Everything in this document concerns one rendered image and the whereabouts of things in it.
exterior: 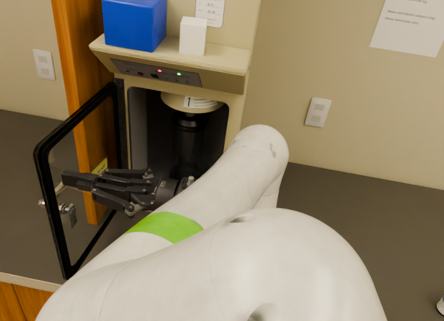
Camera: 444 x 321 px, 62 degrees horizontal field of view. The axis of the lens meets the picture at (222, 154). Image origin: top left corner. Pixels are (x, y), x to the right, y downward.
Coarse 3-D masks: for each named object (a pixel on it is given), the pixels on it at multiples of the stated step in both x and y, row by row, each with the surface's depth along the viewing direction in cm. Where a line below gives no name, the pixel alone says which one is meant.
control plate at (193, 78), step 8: (120, 64) 80; (128, 64) 79; (136, 64) 78; (144, 64) 77; (120, 72) 85; (128, 72) 84; (136, 72) 83; (144, 72) 82; (152, 72) 81; (160, 72) 80; (168, 72) 79; (176, 72) 78; (184, 72) 77; (168, 80) 84; (184, 80) 82; (192, 80) 81; (200, 80) 80
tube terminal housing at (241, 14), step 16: (176, 0) 78; (192, 0) 77; (240, 0) 76; (256, 0) 75; (176, 16) 79; (192, 16) 79; (224, 16) 78; (240, 16) 77; (256, 16) 77; (176, 32) 82; (208, 32) 80; (224, 32) 80; (240, 32) 79; (240, 48) 81; (128, 80) 90; (144, 80) 90; (208, 96) 90; (224, 96) 89; (240, 96) 88; (240, 112) 91; (128, 128) 99; (128, 144) 102; (128, 160) 106
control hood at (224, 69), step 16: (96, 48) 74; (112, 48) 74; (160, 48) 76; (176, 48) 77; (208, 48) 79; (224, 48) 80; (112, 64) 81; (160, 64) 75; (176, 64) 74; (192, 64) 73; (208, 64) 73; (224, 64) 73; (240, 64) 74; (160, 80) 86; (208, 80) 79; (224, 80) 78; (240, 80) 76
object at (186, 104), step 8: (168, 96) 96; (176, 96) 94; (184, 96) 94; (192, 96) 94; (168, 104) 96; (176, 104) 95; (184, 104) 94; (192, 104) 94; (200, 104) 94; (208, 104) 95; (216, 104) 97; (192, 112) 95; (200, 112) 95
